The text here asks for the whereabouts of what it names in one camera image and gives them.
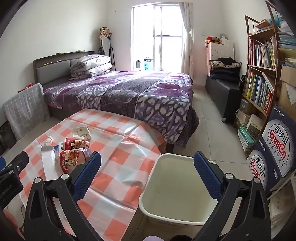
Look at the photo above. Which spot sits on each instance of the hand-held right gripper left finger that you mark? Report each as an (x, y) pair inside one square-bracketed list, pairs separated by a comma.
[(86, 176)]

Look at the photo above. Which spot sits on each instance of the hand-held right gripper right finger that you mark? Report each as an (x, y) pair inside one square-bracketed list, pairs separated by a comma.
[(205, 176)]

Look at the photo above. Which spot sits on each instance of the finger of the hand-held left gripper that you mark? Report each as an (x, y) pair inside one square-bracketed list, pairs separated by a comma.
[(18, 161)]

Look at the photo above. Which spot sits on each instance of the large red snack packet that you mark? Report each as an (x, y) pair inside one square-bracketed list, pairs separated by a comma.
[(69, 160)]

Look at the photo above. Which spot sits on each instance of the white plastic waste bin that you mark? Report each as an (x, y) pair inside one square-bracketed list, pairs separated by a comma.
[(175, 187)]

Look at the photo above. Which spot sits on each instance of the small red snack packet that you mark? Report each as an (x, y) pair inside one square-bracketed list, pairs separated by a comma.
[(77, 143)]

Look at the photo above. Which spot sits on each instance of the dark mesh basket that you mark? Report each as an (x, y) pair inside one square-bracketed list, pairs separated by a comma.
[(7, 136)]

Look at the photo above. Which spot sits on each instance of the flat white paper box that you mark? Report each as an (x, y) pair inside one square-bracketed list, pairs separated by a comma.
[(49, 162)]

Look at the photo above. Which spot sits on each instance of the crumpled white tissue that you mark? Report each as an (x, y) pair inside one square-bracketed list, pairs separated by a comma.
[(49, 141)]

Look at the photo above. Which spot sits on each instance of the orange checked tablecloth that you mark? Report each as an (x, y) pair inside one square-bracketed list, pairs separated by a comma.
[(122, 162)]

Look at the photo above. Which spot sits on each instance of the small blue box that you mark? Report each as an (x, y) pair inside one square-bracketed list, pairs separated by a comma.
[(59, 146)]

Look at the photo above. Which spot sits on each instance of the white green-print tissue pack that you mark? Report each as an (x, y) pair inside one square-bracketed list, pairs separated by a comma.
[(81, 133)]

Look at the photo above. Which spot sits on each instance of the blue white water carton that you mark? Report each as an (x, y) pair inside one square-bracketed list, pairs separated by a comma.
[(279, 143), (260, 166)]

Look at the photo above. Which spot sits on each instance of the stacks of books and boxes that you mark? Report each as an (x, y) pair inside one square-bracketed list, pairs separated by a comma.
[(247, 129)]

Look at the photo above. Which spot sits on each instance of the red cloth item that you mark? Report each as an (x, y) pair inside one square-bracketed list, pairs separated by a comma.
[(25, 88)]

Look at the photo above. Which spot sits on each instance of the pile of white papers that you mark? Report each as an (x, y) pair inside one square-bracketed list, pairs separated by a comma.
[(282, 204)]

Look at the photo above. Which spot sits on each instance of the black storage bench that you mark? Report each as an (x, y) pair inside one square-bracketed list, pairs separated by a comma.
[(223, 95)]

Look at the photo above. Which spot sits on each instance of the purple patterned blanket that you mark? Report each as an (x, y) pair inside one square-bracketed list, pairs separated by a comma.
[(129, 97)]

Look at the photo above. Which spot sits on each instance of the bed with purple cover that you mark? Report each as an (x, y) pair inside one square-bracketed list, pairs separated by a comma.
[(53, 67)]

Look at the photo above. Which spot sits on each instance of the middle row of books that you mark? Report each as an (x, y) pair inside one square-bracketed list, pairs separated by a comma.
[(259, 90)]

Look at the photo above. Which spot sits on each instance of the row of books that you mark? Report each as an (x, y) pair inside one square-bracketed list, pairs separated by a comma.
[(263, 54), (259, 90)]

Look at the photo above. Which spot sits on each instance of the pile of dark clothes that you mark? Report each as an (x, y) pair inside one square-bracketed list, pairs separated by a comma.
[(225, 69)]

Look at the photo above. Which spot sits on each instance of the folded white quilt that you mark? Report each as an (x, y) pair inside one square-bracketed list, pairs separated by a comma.
[(91, 66)]

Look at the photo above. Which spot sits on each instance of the wooden bookshelf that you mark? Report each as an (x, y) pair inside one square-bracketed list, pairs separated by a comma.
[(251, 67)]

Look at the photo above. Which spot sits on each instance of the brown cardboard box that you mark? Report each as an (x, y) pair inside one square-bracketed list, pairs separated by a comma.
[(288, 90)]

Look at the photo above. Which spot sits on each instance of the black coat rack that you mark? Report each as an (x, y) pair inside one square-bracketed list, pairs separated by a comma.
[(112, 55)]

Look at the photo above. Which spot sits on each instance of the blue plastic basket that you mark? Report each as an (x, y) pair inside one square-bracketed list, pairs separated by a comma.
[(148, 64)]

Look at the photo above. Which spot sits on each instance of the pink white cabinet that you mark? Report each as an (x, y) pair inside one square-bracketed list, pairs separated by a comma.
[(220, 51)]

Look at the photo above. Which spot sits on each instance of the small black hanging bag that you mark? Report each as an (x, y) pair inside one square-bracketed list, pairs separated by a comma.
[(101, 50)]

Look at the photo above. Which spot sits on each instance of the upper row of books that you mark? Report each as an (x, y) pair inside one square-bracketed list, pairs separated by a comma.
[(263, 54)]

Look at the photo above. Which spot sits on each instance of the white curtain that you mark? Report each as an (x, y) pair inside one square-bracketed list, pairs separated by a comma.
[(187, 41)]

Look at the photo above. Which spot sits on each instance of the plaid scarf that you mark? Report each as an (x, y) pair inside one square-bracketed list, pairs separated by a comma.
[(105, 33)]

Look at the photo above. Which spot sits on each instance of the window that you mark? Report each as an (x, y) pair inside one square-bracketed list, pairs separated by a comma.
[(157, 34)]

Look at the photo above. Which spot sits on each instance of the stack of papers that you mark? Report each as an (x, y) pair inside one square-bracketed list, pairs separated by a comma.
[(286, 39)]

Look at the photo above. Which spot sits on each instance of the books on shelf top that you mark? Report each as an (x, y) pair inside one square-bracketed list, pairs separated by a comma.
[(263, 24)]

